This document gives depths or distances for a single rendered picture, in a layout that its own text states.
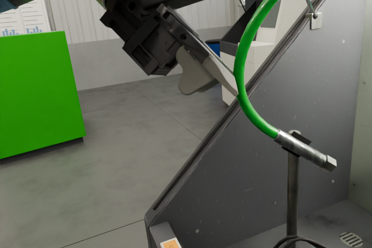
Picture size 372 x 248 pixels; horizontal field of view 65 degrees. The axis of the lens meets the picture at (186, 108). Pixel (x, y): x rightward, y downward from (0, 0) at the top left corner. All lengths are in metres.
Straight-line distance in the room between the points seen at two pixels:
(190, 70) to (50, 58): 3.13
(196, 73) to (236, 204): 0.39
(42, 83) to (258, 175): 3.02
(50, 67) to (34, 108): 0.47
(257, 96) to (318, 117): 0.18
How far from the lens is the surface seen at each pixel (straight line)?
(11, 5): 0.43
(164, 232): 0.60
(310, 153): 0.43
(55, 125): 3.58
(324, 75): 0.71
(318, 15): 0.67
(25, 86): 3.47
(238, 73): 0.38
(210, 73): 0.35
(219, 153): 0.60
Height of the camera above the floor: 1.33
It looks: 17 degrees down
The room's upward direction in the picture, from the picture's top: 5 degrees counter-clockwise
